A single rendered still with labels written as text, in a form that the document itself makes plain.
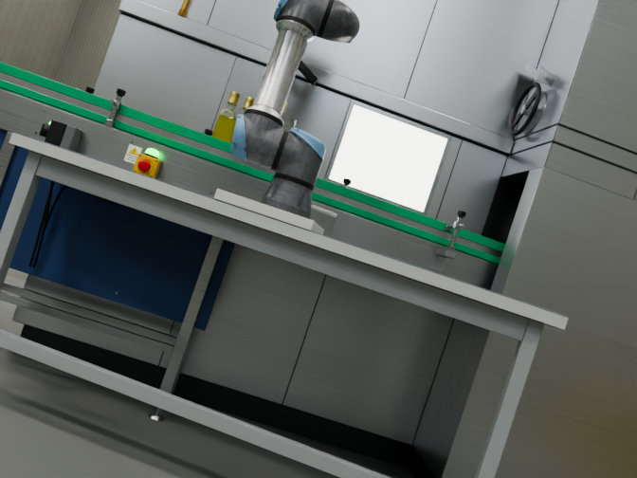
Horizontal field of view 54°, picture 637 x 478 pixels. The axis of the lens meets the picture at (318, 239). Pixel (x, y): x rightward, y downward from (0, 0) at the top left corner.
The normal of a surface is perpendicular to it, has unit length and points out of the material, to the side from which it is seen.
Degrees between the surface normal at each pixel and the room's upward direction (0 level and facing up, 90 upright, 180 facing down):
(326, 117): 90
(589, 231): 90
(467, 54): 90
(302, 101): 90
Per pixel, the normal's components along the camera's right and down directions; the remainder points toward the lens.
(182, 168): 0.11, 0.00
